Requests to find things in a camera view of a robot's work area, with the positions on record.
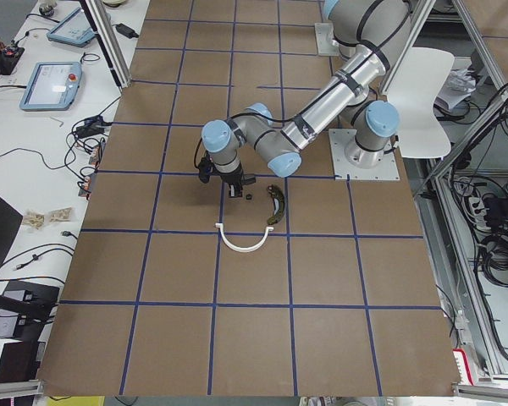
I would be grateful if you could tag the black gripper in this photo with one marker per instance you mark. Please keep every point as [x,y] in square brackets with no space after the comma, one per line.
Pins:
[233,178]

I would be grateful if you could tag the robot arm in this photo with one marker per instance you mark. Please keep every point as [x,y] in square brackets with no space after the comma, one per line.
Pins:
[377,32]

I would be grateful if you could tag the olive brake shoe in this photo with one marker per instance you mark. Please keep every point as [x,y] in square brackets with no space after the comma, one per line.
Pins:
[279,204]

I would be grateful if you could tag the white plastic chair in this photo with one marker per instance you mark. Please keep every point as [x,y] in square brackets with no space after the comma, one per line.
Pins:
[412,92]

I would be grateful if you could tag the black power adapter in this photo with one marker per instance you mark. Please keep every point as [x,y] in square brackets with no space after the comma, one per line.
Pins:
[126,31]

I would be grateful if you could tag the lower teach pendant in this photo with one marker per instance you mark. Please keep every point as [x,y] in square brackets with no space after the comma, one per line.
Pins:
[52,86]

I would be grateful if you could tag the teach pendant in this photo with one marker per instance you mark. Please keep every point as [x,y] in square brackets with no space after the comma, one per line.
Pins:
[74,30]
[52,86]

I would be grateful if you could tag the upper teach pendant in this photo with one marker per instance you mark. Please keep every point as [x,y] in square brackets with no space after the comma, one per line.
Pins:
[74,30]

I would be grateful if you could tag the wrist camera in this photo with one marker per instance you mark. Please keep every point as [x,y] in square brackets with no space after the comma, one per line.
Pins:
[205,168]

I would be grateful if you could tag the white curved plastic bracket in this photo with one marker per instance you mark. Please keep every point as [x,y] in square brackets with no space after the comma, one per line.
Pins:
[243,244]

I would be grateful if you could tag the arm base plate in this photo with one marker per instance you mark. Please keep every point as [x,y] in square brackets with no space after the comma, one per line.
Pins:
[326,44]
[351,162]

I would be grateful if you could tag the aluminium frame post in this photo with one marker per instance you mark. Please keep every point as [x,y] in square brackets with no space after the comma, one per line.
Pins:
[102,27]

